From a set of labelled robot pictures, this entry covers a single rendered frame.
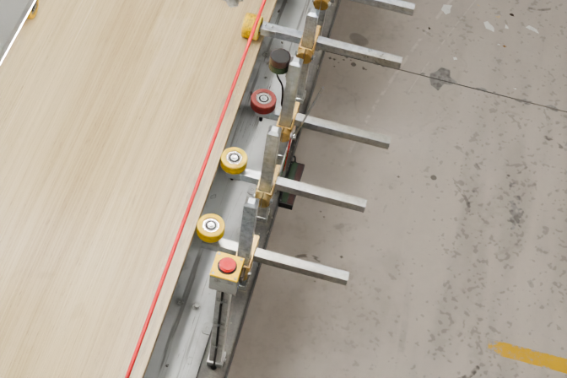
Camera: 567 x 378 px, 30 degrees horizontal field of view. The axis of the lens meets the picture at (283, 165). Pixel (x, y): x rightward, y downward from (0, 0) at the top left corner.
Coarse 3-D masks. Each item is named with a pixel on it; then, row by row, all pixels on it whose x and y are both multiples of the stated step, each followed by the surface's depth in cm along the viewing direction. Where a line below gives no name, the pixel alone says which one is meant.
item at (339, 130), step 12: (276, 108) 334; (276, 120) 334; (300, 120) 332; (312, 120) 332; (324, 120) 333; (324, 132) 334; (336, 132) 332; (348, 132) 331; (360, 132) 332; (372, 132) 332; (372, 144) 332; (384, 144) 331
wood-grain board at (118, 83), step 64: (64, 0) 346; (128, 0) 349; (192, 0) 352; (256, 0) 355; (0, 64) 327; (64, 64) 330; (128, 64) 333; (192, 64) 336; (0, 128) 313; (64, 128) 316; (128, 128) 318; (192, 128) 321; (0, 192) 300; (64, 192) 302; (128, 192) 304; (0, 256) 288; (64, 256) 290; (128, 256) 292; (0, 320) 277; (64, 320) 279; (128, 320) 281
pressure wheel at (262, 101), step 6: (258, 90) 331; (264, 90) 331; (270, 90) 332; (252, 96) 330; (258, 96) 330; (264, 96) 329; (270, 96) 331; (252, 102) 328; (258, 102) 328; (264, 102) 329; (270, 102) 329; (252, 108) 330; (258, 108) 328; (264, 108) 328; (270, 108) 328; (264, 114) 330
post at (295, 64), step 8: (296, 64) 306; (288, 72) 309; (296, 72) 308; (288, 80) 312; (296, 80) 311; (288, 88) 314; (296, 88) 314; (288, 96) 317; (288, 104) 320; (288, 112) 323; (280, 120) 327; (288, 120) 326; (280, 144) 337; (280, 152) 340
